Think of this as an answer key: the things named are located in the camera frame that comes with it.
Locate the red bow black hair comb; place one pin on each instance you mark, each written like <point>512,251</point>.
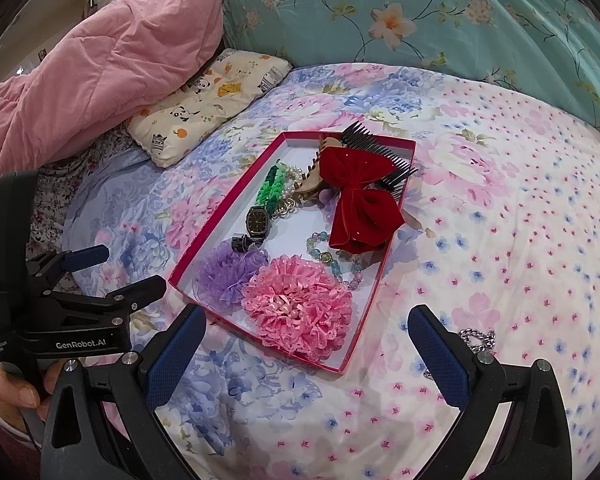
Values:
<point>360,205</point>

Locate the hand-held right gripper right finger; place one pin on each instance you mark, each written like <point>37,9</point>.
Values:
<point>440,355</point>

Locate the pink lace hair flower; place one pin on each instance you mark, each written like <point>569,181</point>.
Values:
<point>300,305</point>

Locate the teal floral blanket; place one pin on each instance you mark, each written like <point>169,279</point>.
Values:
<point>430,10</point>

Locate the red shallow box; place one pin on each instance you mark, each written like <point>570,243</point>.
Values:
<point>300,227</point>

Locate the small floral print cloth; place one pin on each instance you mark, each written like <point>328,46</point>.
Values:
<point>80,185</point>

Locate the beige hair claw clip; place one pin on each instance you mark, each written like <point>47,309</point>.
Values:
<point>312,187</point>

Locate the floral bed sheet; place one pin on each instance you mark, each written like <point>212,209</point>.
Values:
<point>505,210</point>

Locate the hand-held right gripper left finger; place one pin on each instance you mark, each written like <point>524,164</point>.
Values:
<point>175,355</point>

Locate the panda print small pillow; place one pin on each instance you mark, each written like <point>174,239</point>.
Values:
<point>205,100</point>

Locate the purple mesh hair flower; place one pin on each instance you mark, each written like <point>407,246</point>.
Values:
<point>227,275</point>

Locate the person's left hand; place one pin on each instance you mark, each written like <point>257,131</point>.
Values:
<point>15,392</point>

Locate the black square wristwatch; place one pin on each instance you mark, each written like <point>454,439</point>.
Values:
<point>257,220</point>

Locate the pink quilt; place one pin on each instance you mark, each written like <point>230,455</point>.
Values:
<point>105,60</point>

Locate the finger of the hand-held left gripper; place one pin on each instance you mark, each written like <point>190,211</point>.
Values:
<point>130,296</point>
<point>85,259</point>

